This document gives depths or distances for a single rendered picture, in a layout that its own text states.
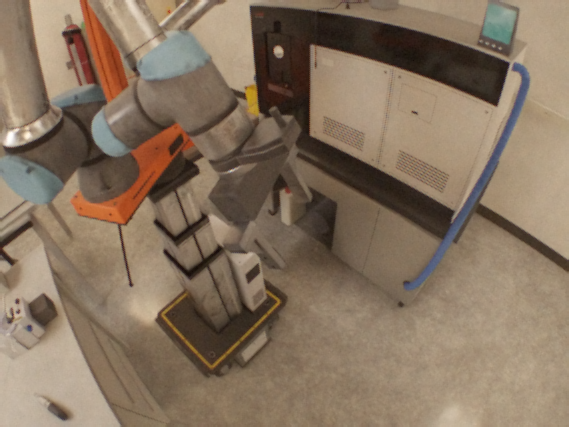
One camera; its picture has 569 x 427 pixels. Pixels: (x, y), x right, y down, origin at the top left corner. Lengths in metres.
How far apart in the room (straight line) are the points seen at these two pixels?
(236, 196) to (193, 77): 0.14
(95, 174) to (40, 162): 0.18
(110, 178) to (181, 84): 0.37
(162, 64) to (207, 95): 0.06
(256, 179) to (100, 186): 0.38
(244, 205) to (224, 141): 0.08
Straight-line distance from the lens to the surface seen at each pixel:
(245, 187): 0.37
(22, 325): 1.01
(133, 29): 0.49
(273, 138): 0.33
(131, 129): 0.39
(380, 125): 1.28
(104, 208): 0.68
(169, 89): 0.34
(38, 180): 0.51
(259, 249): 0.42
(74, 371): 0.94
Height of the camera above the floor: 1.62
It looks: 46 degrees down
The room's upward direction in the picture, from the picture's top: 3 degrees counter-clockwise
